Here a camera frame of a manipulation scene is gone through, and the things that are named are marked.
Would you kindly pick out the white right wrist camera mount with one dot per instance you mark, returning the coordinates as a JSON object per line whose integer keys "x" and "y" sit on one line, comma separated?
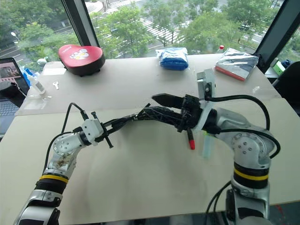
{"x": 202, "y": 84}

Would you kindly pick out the dark window frame post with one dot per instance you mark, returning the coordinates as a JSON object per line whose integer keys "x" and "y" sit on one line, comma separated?
{"x": 274, "y": 30}
{"x": 80, "y": 21}

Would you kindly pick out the clear plastic bag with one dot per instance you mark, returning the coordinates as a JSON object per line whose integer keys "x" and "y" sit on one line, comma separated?
{"x": 35, "y": 103}

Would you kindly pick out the grey package with red edge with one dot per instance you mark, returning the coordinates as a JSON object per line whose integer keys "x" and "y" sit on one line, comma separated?
{"x": 236, "y": 62}

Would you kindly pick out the blue plastic bag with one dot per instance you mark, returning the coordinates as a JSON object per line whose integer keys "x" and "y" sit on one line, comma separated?
{"x": 27, "y": 72}

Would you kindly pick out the black round device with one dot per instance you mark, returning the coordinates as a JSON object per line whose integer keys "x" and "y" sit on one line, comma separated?
{"x": 8, "y": 89}

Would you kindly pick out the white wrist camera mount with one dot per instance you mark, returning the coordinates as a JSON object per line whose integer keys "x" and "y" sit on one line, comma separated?
{"x": 202, "y": 84}
{"x": 91, "y": 127}

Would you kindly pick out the green and white box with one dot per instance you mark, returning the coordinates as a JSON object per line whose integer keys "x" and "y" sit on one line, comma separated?
{"x": 279, "y": 66}

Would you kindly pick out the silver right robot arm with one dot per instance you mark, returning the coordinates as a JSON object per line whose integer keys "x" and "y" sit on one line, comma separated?
{"x": 248, "y": 143}

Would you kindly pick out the red marker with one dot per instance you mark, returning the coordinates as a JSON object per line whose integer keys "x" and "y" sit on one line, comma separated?
{"x": 192, "y": 143}

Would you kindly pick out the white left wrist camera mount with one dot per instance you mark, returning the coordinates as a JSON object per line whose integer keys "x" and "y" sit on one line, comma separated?
{"x": 91, "y": 127}

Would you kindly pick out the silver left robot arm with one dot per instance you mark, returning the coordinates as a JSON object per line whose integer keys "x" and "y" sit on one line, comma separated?
{"x": 62, "y": 145}

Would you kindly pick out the white squeeze bottle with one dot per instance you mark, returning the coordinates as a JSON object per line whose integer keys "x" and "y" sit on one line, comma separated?
{"x": 38, "y": 85}

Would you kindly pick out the open laptop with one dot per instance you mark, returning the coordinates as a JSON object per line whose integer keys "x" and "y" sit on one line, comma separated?
{"x": 9, "y": 70}

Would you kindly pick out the red heart-shaped box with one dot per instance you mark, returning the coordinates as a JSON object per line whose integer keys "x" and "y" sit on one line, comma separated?
{"x": 79, "y": 57}

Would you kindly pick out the black chair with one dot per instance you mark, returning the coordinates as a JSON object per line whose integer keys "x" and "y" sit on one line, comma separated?
{"x": 289, "y": 79}

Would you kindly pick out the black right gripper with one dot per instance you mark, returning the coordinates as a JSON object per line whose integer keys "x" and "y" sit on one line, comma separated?
{"x": 192, "y": 112}

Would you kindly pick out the blue packaged cloth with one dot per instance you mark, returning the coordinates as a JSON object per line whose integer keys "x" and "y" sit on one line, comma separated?
{"x": 173, "y": 59}

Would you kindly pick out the bottle with red cap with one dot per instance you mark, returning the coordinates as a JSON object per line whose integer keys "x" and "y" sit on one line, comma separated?
{"x": 221, "y": 48}

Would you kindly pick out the small silver key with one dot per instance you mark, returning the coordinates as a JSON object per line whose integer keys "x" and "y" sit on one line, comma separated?
{"x": 55, "y": 85}

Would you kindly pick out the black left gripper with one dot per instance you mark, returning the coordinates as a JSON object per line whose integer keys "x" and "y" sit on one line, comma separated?
{"x": 106, "y": 137}

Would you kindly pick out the clear highlighter with green cap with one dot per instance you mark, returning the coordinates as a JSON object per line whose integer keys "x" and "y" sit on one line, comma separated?
{"x": 207, "y": 146}

